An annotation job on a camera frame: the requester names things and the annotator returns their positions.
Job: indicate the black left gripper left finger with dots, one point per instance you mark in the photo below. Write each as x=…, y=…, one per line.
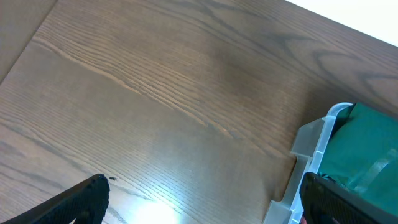
x=85, y=202

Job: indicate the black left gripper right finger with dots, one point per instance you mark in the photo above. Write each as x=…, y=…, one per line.
x=324, y=201

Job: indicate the dark green garment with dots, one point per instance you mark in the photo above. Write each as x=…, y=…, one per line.
x=361, y=156

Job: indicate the clear plastic storage bin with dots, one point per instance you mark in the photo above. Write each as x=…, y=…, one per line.
x=309, y=148

